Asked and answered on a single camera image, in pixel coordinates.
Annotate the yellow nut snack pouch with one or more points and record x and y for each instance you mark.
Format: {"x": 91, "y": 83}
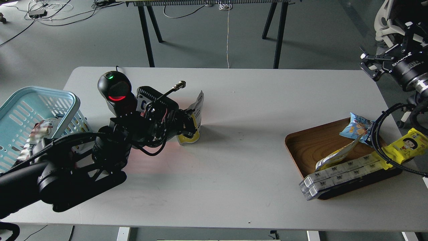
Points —
{"x": 196, "y": 114}

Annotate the red white snack bag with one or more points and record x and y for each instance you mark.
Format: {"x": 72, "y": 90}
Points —
{"x": 43, "y": 129}

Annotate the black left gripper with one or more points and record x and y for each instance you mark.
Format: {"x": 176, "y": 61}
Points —
{"x": 160, "y": 119}

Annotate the light blue plastic basket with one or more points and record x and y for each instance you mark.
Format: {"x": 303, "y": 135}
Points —
{"x": 30, "y": 105}

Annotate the blue snack bag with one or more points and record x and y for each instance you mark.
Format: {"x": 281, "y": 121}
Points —
{"x": 361, "y": 127}

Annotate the yellow white snack pouch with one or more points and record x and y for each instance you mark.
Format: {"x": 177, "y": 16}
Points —
{"x": 337, "y": 156}

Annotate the white boxed snack pack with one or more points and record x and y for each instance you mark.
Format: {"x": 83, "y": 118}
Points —
{"x": 324, "y": 183}

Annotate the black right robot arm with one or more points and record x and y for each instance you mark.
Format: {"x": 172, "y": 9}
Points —
{"x": 420, "y": 105}

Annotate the brown wooden tray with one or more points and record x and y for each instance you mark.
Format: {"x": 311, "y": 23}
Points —
{"x": 307, "y": 147}

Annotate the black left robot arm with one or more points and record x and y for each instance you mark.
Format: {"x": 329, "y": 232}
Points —
{"x": 70, "y": 170}

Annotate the black power adapter with cables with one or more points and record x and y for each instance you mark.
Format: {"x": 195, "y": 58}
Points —
{"x": 47, "y": 12}

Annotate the black barcode scanner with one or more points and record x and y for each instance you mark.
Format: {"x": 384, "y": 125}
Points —
{"x": 116, "y": 89}

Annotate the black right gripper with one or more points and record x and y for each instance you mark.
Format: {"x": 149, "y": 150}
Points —
{"x": 403, "y": 63}

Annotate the black trestle table legs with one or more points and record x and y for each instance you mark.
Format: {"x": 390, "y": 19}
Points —
{"x": 187, "y": 33}

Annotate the yellow cartoon snack bag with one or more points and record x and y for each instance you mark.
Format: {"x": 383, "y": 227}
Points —
{"x": 412, "y": 144}

